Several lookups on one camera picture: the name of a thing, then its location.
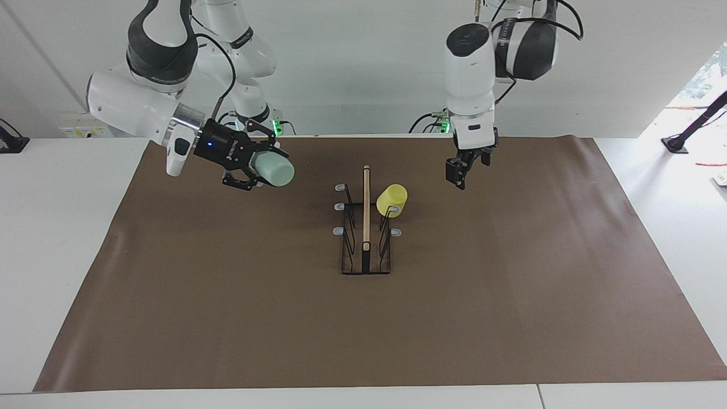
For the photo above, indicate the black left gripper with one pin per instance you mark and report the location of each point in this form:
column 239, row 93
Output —
column 477, row 154

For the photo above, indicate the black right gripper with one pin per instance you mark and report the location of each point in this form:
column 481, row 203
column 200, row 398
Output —
column 224, row 147

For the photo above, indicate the pale green plastic cup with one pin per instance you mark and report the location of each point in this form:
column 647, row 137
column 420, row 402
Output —
column 275, row 169

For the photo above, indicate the yellow plastic cup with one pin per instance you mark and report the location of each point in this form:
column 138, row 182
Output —
column 392, row 197

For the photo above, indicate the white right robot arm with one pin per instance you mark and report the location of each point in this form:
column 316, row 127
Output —
column 130, row 108

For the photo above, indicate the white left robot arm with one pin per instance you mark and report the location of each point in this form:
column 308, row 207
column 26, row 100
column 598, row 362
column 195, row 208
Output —
column 468, row 68

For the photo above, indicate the brown table mat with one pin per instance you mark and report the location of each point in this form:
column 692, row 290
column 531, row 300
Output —
column 454, row 318

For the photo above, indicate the black desk clamp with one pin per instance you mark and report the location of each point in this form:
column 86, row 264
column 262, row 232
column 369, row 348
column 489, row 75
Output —
column 11, row 143

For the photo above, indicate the white flat device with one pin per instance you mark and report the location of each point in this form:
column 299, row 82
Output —
column 721, row 184

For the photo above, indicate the white wall socket box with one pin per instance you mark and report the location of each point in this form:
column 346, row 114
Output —
column 76, row 132

